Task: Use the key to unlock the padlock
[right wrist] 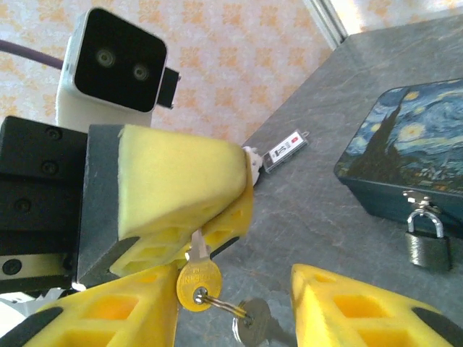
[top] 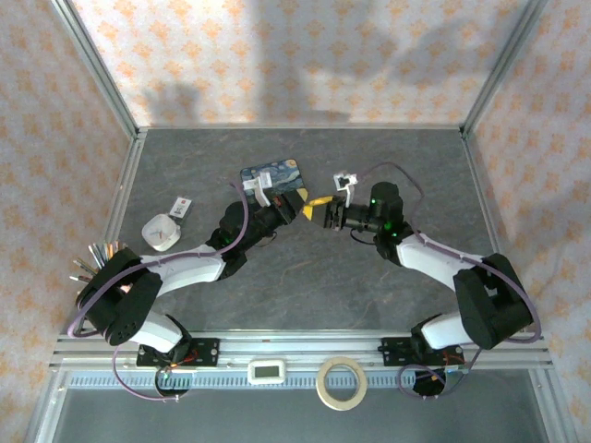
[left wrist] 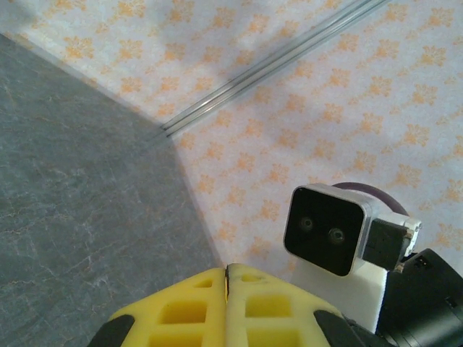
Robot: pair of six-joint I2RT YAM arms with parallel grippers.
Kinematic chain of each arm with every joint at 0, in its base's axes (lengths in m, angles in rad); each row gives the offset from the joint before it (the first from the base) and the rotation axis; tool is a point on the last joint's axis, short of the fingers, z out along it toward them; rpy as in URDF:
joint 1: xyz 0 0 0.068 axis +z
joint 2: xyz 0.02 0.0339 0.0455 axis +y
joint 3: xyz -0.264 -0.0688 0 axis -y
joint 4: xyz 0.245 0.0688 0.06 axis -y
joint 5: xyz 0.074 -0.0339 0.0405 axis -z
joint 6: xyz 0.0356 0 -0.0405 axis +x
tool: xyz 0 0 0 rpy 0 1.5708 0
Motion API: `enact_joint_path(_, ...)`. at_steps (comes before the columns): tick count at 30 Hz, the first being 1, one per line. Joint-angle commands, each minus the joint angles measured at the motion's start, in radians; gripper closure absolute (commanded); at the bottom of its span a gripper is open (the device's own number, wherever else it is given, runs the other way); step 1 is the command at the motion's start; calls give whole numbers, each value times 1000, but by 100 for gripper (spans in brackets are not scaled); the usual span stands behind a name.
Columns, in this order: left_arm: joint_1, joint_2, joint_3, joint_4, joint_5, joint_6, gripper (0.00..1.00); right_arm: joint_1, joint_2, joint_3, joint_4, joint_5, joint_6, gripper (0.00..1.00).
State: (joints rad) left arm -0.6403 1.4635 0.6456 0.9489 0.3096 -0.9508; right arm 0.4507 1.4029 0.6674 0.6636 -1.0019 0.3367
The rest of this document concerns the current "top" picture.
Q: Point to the starry night print mat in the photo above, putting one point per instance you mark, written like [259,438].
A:
[281,177]

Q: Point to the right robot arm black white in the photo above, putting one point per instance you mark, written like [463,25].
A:
[425,258]

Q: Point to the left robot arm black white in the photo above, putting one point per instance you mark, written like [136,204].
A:
[184,272]

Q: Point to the small white card red mark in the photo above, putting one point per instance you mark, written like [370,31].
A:
[180,207]

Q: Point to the white digital timer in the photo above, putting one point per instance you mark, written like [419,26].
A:
[266,371]

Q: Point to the white masking tape roll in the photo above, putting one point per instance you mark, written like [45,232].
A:
[323,392]

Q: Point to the aluminium back frame rail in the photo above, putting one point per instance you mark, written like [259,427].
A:
[300,126]

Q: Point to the aluminium side frame rail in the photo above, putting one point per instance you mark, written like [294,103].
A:
[124,184]
[482,194]

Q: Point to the aluminium front frame rail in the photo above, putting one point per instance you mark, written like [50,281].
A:
[300,341]

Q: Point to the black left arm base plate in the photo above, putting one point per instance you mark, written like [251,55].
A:
[205,350]

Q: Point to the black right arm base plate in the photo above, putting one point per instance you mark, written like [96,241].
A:
[394,350]

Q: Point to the aluminium upright frame post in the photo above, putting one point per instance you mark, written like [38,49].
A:
[97,69]
[503,64]

